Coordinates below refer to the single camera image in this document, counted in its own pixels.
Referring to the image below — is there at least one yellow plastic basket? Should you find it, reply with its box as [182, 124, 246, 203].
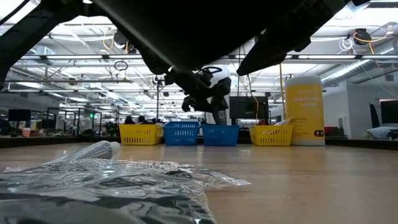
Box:
[249, 124, 294, 147]
[118, 123, 164, 146]

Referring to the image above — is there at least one black desk monitor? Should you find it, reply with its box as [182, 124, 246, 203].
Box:
[381, 99, 398, 124]

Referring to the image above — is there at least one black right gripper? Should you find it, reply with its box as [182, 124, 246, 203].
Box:
[236, 0, 348, 77]

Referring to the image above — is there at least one blue plastic basket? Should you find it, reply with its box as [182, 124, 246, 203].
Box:
[162, 121, 200, 146]
[201, 124, 240, 147]

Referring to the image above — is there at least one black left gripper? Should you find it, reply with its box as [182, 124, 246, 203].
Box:
[164, 68, 233, 113]

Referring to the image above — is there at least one black ceiling cable reel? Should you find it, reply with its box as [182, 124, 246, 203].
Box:
[353, 28, 373, 46]

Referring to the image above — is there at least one yellow disinfecting wipes canister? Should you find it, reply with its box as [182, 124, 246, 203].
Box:
[284, 75, 326, 146]

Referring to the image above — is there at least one small black monitor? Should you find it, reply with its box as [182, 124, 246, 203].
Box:
[7, 108, 32, 122]

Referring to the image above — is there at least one black upright panel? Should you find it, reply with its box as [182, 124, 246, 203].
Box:
[369, 102, 382, 129]

